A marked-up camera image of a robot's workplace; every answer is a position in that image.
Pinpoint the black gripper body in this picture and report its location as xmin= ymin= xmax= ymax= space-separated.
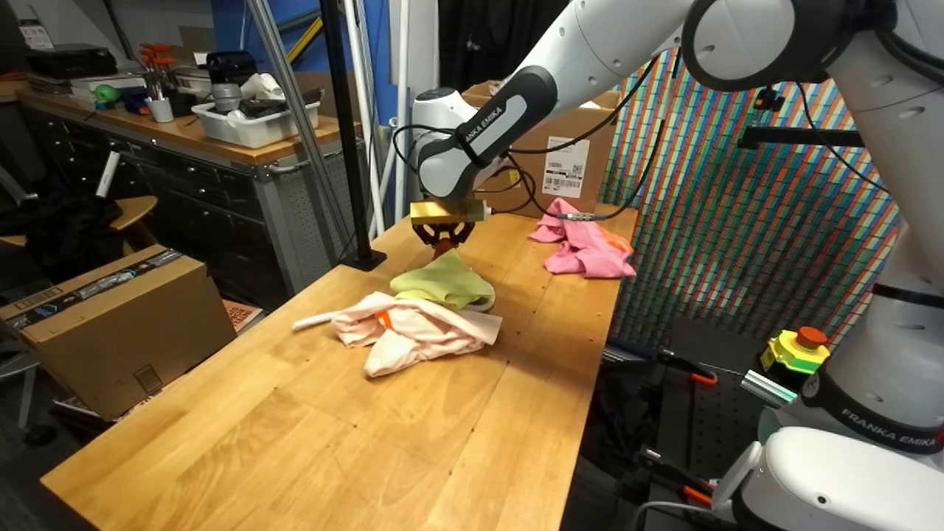
xmin=415 ymin=216 xmax=473 ymax=238

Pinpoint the yellow-green cloth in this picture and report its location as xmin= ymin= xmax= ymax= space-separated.
xmin=390 ymin=248 xmax=498 ymax=311

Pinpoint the peach t-shirt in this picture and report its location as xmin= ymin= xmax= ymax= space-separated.
xmin=288 ymin=289 xmax=504 ymax=381

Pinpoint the pink t-shirt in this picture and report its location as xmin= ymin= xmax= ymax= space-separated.
xmin=526 ymin=198 xmax=639 ymax=282

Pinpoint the black pole with base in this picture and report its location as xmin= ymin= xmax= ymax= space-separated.
xmin=318 ymin=0 xmax=390 ymax=273

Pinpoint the cardboard box with shipping label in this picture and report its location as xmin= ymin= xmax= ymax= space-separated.
xmin=461 ymin=78 xmax=623 ymax=219

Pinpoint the silver tripod leg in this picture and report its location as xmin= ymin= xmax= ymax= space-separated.
xmin=244 ymin=0 xmax=349 ymax=248

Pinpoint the white plastic bin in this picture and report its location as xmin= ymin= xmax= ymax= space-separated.
xmin=188 ymin=90 xmax=325 ymax=152

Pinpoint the dark workbench with wooden top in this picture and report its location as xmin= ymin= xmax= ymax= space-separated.
xmin=17 ymin=84 xmax=349 ymax=307

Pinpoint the black clamp with orange tip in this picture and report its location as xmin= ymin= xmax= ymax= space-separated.
xmin=654 ymin=345 xmax=724 ymax=390
xmin=638 ymin=446 xmax=718 ymax=509

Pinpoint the wooden stool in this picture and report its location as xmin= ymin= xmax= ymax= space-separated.
xmin=100 ymin=190 xmax=162 ymax=238

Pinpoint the white cup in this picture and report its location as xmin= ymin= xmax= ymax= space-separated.
xmin=144 ymin=90 xmax=178 ymax=126

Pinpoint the cardboard box with black tape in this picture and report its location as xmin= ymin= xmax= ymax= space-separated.
xmin=0 ymin=244 xmax=238 ymax=424

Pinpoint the yellow red emergency stop button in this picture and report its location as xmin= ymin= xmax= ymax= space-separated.
xmin=757 ymin=322 xmax=836 ymax=381

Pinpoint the black bag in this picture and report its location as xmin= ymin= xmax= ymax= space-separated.
xmin=0 ymin=188 xmax=128 ymax=289

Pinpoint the black flat case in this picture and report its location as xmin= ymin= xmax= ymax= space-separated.
xmin=23 ymin=44 xmax=120 ymax=81

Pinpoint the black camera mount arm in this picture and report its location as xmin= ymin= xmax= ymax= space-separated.
xmin=734 ymin=121 xmax=867 ymax=152

